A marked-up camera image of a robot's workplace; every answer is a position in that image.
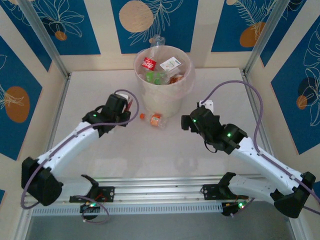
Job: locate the cream round waste bin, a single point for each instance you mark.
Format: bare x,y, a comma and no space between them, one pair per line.
162,105

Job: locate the orange cap orange label bottle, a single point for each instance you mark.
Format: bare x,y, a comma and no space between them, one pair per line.
156,120

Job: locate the yellow orange label bottle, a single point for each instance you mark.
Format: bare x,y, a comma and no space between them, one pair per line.
175,79

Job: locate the green label clear bottle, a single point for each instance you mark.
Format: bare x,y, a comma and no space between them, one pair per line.
155,77

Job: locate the white label green cap bottle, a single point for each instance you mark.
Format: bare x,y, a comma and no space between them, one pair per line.
170,63

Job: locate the red cola label bottle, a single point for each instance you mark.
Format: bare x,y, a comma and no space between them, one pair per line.
149,63

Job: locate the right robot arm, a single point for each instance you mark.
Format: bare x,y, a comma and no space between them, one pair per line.
265,165

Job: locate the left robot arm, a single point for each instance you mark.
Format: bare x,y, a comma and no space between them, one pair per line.
70,147

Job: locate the translucent plastic bin liner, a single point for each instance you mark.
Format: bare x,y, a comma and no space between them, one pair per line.
191,82

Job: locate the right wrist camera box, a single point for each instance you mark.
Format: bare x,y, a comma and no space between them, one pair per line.
208,103

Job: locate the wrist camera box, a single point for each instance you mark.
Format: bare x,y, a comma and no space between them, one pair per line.
123,96
208,103

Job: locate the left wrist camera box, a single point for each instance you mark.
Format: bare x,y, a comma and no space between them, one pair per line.
123,96

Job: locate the aluminium side rail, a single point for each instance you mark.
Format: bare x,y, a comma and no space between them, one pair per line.
245,75
60,100

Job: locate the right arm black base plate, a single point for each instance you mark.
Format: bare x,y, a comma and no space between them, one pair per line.
212,191

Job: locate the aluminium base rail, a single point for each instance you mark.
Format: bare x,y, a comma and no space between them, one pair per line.
160,190

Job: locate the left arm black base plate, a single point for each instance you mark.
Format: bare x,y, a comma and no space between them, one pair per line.
107,193

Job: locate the aluminium frame post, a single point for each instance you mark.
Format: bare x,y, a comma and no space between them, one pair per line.
42,35
265,35

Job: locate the aluminium lower frame bar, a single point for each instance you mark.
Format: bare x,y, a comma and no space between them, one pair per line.
22,225
295,230

